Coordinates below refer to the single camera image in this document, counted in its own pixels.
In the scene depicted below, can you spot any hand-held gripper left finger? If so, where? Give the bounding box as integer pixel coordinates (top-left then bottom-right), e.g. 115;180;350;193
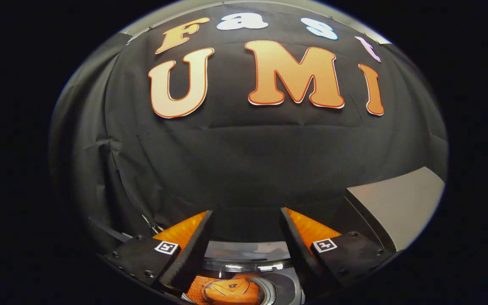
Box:
102;210;214;296

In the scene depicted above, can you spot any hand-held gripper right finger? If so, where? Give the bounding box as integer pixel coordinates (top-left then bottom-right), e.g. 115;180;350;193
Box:
280;207;397;293

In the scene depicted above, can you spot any dark glass washing machine lid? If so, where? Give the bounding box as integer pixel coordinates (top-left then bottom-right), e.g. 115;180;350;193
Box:
185;259;306;305

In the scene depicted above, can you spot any grey flat cabinet top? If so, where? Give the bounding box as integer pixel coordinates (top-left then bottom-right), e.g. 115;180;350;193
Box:
337;166;446;253

